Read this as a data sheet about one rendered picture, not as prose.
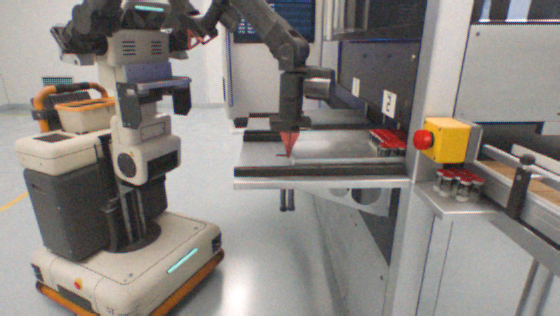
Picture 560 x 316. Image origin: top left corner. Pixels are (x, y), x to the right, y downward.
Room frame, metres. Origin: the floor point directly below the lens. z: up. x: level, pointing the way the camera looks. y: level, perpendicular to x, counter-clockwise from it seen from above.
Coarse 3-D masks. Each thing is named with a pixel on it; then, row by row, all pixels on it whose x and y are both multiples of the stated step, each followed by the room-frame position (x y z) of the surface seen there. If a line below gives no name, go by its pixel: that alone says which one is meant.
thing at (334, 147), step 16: (304, 144) 0.93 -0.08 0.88; (320, 144) 0.93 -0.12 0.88; (336, 144) 0.93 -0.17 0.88; (352, 144) 0.93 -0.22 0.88; (368, 144) 0.93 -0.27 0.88; (304, 160) 0.71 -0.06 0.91; (320, 160) 0.71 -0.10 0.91; (336, 160) 0.71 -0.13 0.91; (352, 160) 0.71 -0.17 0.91; (368, 160) 0.72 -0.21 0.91; (384, 160) 0.72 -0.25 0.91; (400, 160) 0.72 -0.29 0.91
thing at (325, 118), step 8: (312, 112) 1.31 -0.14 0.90; (320, 112) 1.31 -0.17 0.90; (328, 112) 1.31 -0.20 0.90; (336, 112) 1.31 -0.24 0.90; (344, 112) 1.31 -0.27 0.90; (352, 112) 1.31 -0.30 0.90; (360, 112) 1.32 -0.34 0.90; (312, 120) 1.25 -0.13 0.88; (320, 120) 1.25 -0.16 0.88; (328, 120) 1.25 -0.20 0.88; (336, 120) 1.25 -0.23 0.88; (344, 120) 1.25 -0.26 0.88; (352, 120) 1.25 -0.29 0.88; (360, 120) 1.25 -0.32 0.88; (368, 120) 1.25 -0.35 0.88; (304, 128) 1.05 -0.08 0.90; (312, 128) 1.05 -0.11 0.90; (320, 128) 1.05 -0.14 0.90; (328, 128) 1.05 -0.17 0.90; (336, 128) 1.05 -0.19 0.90; (344, 128) 1.06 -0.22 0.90; (352, 128) 1.06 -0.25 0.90; (360, 128) 1.06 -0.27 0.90; (368, 128) 1.06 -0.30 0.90; (376, 128) 1.06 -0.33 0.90; (384, 128) 1.06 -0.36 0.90
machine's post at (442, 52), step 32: (448, 0) 0.65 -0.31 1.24; (448, 32) 0.65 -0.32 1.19; (448, 64) 0.65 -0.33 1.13; (416, 96) 0.70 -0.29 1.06; (448, 96) 0.65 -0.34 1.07; (416, 128) 0.67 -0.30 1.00; (416, 160) 0.66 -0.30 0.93; (416, 224) 0.65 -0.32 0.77; (416, 256) 0.65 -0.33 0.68; (416, 288) 0.66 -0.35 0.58
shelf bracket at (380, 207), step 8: (312, 192) 0.76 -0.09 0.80; (320, 192) 0.76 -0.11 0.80; (328, 192) 0.76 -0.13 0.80; (384, 192) 0.77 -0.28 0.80; (336, 200) 0.76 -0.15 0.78; (344, 200) 0.76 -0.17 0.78; (352, 200) 0.76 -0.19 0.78; (384, 200) 0.77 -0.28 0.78; (360, 208) 0.76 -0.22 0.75; (368, 208) 0.76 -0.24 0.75; (376, 208) 0.77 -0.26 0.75; (384, 208) 0.77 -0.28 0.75
